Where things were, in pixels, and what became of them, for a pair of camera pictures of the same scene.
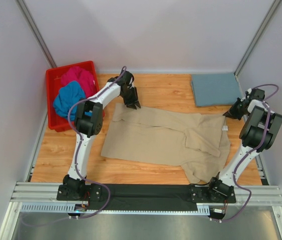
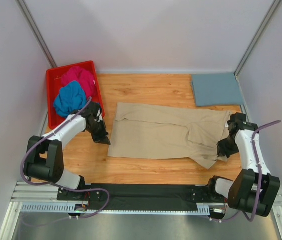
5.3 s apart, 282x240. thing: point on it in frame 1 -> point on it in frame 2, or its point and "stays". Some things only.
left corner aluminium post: x=24 y=10 stays
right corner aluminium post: x=255 y=39 stays
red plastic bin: x=53 y=79 stays
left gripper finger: x=137 y=105 -> x=105 y=141
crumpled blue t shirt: x=72 y=92 stays
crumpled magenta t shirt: x=84 y=79 stays
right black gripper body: x=234 y=110 -> x=224 y=148
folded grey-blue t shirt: x=215 y=89 stays
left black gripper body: x=131 y=99 -> x=99 y=132
